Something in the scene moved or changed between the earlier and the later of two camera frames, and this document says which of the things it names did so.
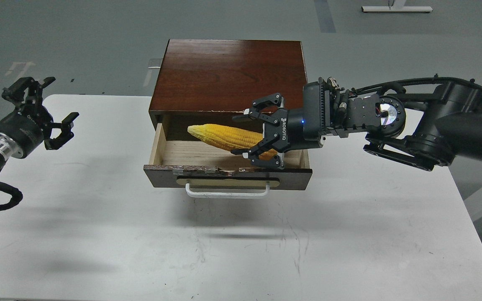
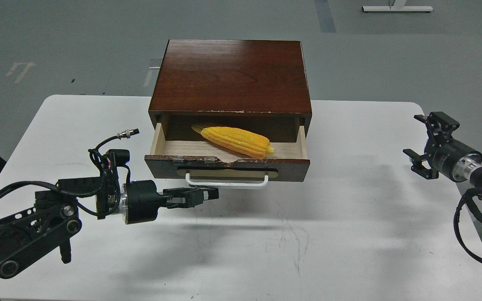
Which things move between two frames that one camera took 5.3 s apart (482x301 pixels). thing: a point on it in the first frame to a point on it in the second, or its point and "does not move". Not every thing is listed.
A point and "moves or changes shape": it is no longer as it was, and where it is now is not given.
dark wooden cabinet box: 208,81 does not move
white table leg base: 396,8 does not move
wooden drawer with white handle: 206,170 moves or changes shape
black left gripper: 29,124 to 140,201
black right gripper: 299,128 to 452,158
